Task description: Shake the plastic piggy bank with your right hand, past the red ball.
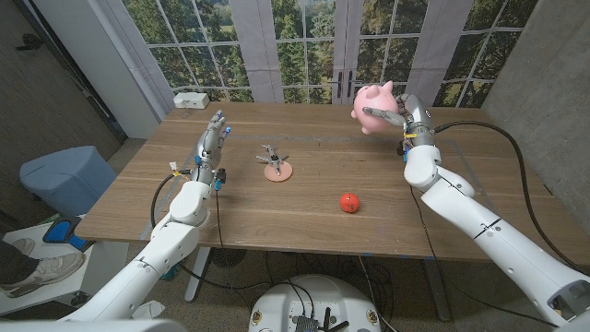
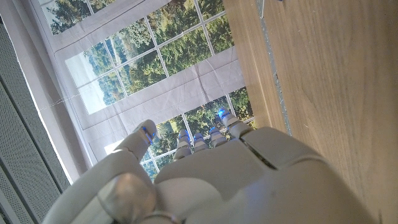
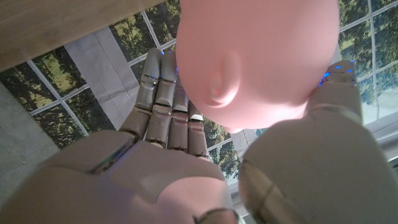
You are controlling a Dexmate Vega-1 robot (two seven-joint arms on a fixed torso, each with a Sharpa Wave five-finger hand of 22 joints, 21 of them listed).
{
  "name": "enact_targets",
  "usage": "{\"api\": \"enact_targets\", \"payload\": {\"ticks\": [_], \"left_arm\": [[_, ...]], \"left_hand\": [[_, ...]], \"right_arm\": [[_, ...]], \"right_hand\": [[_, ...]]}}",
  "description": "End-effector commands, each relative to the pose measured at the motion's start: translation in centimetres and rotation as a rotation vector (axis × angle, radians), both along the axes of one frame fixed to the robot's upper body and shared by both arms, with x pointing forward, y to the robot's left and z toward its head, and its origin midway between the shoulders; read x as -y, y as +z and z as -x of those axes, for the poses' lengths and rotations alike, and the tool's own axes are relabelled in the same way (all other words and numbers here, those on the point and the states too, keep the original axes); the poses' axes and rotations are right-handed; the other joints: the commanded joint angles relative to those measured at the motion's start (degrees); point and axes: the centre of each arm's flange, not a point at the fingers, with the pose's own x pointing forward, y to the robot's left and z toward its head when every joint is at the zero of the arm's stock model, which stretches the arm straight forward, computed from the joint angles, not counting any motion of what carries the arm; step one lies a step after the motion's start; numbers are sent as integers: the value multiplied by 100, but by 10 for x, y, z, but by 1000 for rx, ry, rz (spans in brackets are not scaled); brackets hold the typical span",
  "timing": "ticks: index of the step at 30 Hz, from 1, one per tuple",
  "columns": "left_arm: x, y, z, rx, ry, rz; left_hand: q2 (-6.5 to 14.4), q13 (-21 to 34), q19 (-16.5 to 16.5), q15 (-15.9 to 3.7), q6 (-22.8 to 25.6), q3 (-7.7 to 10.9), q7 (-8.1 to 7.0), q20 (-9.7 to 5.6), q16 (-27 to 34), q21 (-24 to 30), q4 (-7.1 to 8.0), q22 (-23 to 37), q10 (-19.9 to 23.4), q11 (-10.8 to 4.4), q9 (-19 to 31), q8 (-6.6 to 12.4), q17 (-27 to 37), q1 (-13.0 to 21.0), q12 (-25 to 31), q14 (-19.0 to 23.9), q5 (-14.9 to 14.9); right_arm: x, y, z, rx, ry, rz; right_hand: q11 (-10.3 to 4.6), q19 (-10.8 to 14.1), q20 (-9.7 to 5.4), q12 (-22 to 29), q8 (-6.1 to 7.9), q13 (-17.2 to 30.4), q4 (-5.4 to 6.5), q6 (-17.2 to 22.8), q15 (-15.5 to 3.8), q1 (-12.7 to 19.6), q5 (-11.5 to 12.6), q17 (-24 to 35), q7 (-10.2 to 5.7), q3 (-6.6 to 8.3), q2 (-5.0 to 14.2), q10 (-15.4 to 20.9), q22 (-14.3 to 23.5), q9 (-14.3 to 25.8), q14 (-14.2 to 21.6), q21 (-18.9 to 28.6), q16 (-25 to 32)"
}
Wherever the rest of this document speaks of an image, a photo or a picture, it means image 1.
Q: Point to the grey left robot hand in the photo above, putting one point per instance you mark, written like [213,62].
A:
[208,146]

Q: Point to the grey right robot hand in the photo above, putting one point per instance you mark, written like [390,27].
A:
[418,122]

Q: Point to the pink plastic piggy bank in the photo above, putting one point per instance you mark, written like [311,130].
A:
[377,98]

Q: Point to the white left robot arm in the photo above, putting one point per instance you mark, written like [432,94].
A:
[161,246]

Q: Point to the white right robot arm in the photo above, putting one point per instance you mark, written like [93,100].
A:
[498,244]

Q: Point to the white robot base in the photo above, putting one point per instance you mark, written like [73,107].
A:
[313,299]

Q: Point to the red ball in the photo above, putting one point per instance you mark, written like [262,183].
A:
[350,203]

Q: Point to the white box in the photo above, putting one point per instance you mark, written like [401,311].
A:
[191,100]

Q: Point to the toy airplane on round stand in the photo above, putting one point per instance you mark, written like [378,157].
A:
[278,171]

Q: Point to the dark round fan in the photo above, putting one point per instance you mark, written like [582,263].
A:
[228,256]

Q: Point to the printed window backdrop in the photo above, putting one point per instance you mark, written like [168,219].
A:
[295,50]

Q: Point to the white table leg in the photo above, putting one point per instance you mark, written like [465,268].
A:
[197,276]

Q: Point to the teal plastic object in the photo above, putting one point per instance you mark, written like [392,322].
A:
[169,274]

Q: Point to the blue-grey bin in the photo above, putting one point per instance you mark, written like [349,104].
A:
[64,177]

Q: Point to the white platform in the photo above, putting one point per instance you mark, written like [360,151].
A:
[99,263]

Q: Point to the grey table leg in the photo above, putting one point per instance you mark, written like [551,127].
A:
[438,290]

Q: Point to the blue and black foot pedal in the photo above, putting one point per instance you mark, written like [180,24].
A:
[57,232]

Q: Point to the crumpled white tissue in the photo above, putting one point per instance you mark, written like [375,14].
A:
[147,310]

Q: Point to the grey sneaker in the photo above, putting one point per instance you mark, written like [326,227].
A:
[46,273]

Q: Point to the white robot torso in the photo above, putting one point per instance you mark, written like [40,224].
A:
[92,326]

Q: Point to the dark trouser leg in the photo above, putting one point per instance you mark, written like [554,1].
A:
[14,265]

